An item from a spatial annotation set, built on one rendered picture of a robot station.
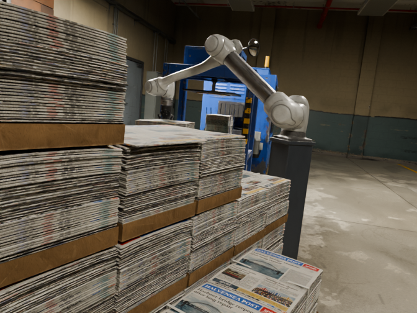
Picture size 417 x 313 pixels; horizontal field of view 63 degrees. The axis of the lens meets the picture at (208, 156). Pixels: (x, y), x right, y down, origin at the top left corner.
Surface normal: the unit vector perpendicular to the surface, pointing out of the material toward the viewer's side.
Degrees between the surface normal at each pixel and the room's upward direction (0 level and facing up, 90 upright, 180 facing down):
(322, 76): 90
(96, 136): 92
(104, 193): 90
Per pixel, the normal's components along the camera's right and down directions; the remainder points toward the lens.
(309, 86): -0.22, 0.12
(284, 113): -0.42, 0.16
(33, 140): 0.83, 0.22
